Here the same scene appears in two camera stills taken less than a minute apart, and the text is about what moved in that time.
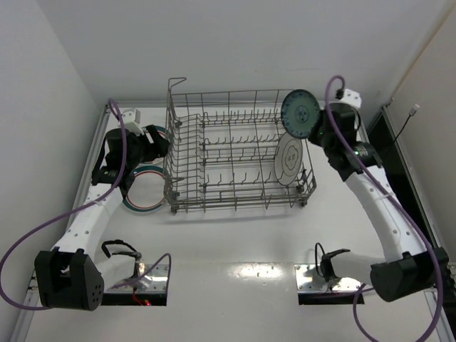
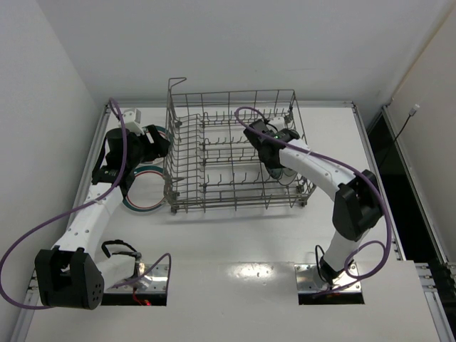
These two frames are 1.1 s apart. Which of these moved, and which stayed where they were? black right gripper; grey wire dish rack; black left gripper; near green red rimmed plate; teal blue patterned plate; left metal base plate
Moved: teal blue patterned plate; black right gripper
Stayed: grey wire dish rack; near green red rimmed plate; left metal base plate; black left gripper
